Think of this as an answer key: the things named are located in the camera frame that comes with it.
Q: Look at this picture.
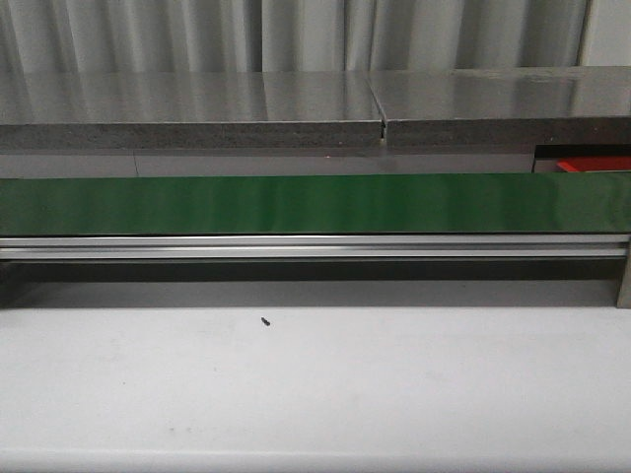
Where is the grey stone counter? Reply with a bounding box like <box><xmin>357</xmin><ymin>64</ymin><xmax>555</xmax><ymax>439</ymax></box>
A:
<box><xmin>1</xmin><ymin>66</ymin><xmax>630</xmax><ymax>178</ymax></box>

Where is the green conveyor belt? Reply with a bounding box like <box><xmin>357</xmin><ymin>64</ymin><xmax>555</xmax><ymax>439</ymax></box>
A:
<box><xmin>1</xmin><ymin>172</ymin><xmax>630</xmax><ymax>237</ymax></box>

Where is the red plastic tray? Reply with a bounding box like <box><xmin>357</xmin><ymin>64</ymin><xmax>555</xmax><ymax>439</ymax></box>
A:
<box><xmin>556</xmin><ymin>156</ymin><xmax>631</xmax><ymax>172</ymax></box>

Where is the grey conveyor support leg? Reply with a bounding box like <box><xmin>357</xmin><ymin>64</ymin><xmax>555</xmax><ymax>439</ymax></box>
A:
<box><xmin>615</xmin><ymin>236</ymin><xmax>631</xmax><ymax>309</ymax></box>

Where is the white pleated curtain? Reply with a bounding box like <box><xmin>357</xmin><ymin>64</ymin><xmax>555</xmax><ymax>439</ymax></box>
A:
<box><xmin>1</xmin><ymin>1</ymin><xmax>590</xmax><ymax>73</ymax></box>

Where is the aluminium conveyor frame rail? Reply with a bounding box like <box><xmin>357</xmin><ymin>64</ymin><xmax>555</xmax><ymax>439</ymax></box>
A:
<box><xmin>1</xmin><ymin>234</ymin><xmax>630</xmax><ymax>260</ymax></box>

